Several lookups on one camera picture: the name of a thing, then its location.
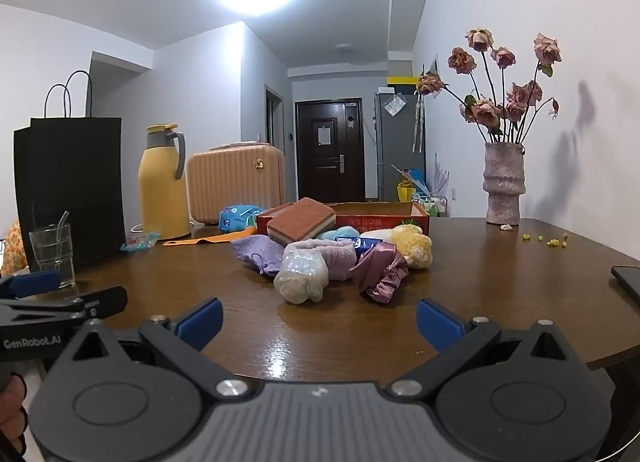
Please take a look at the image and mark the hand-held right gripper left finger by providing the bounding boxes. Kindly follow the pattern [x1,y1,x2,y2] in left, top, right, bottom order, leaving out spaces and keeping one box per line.
[60,298,261,400]

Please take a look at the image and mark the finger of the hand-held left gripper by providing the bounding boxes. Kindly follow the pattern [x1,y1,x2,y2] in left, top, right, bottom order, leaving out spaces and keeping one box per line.
[0,270,64,299]
[0,286,129,327]

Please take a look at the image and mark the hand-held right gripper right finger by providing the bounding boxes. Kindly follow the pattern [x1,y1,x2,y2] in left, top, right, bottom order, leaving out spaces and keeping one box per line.
[385,299,583,400]

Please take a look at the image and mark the mauve satin headband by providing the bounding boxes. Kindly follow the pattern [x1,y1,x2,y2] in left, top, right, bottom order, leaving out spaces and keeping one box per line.
[350,242,410,305]

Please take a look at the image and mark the yellow fluffy puff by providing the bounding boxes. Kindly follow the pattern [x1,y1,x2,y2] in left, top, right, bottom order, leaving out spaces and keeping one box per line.
[390,224,433,270]

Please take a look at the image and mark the purple knitted cloth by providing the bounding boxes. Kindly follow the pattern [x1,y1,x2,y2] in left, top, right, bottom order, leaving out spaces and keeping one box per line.
[231,234,286,277]

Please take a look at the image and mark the white iridescent pouch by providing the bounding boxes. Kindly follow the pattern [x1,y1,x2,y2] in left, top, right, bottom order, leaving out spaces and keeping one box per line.
[273,244,330,305]

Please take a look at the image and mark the blue and white packet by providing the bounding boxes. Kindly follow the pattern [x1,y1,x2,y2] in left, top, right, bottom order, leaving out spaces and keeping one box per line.
[334,237,383,255]

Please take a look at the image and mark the orange-edged cardboard box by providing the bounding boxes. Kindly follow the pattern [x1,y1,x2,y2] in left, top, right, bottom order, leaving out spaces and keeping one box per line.
[256,201,430,235]

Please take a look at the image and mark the light blue fluffy puff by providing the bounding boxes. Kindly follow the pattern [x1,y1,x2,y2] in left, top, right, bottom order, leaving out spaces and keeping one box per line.
[317,226,361,244]

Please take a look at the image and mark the brown cloth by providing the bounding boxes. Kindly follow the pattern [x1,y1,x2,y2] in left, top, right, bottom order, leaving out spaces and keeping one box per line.
[266,198,337,246]

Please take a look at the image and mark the person's left hand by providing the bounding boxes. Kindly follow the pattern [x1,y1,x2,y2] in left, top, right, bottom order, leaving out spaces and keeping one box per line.
[0,375,29,458]

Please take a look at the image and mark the clear drinking glass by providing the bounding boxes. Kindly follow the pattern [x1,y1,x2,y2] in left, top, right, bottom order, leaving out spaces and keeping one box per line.
[29,224,76,289]

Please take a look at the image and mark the orange floral cushion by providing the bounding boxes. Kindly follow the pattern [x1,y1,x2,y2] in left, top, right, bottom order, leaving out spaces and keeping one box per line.
[0,219,23,277]

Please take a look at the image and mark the small water bottle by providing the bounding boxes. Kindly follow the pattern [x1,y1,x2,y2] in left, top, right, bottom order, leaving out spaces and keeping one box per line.
[121,231,162,253]

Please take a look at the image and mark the orange cloth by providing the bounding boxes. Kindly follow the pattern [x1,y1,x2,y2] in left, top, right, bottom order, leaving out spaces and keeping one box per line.
[162,227,258,247]

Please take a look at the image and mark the black paper bag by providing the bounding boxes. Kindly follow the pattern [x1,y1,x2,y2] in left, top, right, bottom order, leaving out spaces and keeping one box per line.
[13,70,126,273]

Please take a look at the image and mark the blue tissue packet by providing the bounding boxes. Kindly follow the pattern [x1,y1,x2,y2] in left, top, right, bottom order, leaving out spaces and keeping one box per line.
[219,204,266,233]

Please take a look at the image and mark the storage trolley rack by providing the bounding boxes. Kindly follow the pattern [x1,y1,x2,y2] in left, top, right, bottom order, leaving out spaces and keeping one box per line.
[414,193,451,219]

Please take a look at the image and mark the yellow thermos jug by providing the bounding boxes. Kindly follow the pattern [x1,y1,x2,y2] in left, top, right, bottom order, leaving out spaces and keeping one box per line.
[138,123,192,241]

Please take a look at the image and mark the scattered yellow crumbs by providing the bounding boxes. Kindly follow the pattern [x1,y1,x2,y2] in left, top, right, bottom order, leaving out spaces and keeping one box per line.
[522,232,570,249]

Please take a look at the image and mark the peach ribbed suitcase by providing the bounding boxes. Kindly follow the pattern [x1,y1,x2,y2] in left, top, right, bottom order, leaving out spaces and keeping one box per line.
[186,142,287,225]

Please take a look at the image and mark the purple feathery decoration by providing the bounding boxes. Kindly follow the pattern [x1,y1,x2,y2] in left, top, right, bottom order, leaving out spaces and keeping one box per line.
[431,154,452,193]

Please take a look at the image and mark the pink textured vase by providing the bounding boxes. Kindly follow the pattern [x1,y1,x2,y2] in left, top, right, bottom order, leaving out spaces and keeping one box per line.
[482,143,527,225]

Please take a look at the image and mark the grey refrigerator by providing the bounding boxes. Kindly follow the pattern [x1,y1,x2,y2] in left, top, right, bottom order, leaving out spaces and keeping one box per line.
[375,92,426,203]

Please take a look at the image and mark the dark entrance door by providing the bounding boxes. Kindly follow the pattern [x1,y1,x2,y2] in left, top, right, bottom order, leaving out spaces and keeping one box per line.
[295,98,366,203]

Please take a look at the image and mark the black phone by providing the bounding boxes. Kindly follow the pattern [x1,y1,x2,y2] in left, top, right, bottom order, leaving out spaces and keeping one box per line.
[611,266,640,303]

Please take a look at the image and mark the dried rose bouquet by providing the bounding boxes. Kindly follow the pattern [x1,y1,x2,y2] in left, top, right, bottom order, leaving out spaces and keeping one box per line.
[417,28,563,147]

